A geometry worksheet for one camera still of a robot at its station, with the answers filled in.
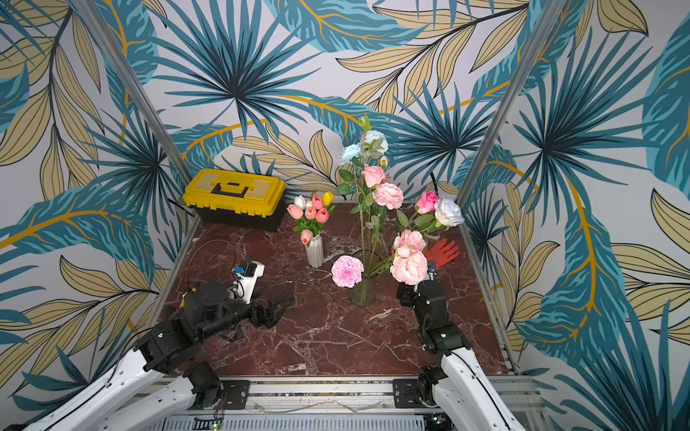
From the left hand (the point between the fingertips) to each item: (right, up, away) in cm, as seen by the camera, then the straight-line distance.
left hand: (279, 298), depth 68 cm
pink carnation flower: (+17, +8, -7) cm, 20 cm away
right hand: (+38, +3, +13) cm, 40 cm away
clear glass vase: (+23, -3, +17) cm, 28 cm away
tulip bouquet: (+7, +22, +7) cm, 24 cm away
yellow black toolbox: (-23, +29, +30) cm, 48 cm away
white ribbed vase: (+6, +10, +22) cm, 25 cm away
